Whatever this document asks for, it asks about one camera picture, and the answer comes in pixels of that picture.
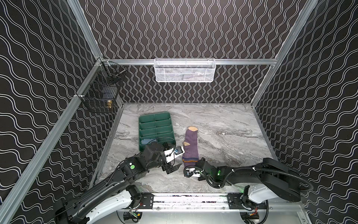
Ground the purple striped sock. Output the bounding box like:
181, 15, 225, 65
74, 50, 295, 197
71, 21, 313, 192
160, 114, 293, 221
182, 126, 199, 167

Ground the green compartment tray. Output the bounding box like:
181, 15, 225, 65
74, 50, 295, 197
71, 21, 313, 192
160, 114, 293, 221
138, 112, 176, 152

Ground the blue orange striped sock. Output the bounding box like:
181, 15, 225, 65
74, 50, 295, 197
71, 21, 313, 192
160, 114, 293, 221
140, 139, 158, 145

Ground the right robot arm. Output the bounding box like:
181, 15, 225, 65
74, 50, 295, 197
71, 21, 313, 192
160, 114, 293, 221
183, 158, 312, 202

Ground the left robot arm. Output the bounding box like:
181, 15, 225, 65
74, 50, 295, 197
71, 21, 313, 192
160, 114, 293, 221
54, 141, 185, 224

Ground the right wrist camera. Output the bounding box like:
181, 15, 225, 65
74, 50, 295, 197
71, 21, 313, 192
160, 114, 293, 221
184, 168, 201, 178

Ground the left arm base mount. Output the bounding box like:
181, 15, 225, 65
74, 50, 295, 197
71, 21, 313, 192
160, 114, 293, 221
128, 193, 154, 210

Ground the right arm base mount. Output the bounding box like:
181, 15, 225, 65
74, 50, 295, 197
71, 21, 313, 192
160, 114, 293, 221
227, 193, 267, 211

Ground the aluminium front rail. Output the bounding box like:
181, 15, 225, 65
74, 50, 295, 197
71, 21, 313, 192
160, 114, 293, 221
79, 192, 304, 212

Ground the black wire basket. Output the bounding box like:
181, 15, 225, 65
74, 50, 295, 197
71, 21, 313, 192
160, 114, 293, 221
80, 62, 128, 114

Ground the white wire basket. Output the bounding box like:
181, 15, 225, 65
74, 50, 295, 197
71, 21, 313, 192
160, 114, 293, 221
153, 58, 216, 83

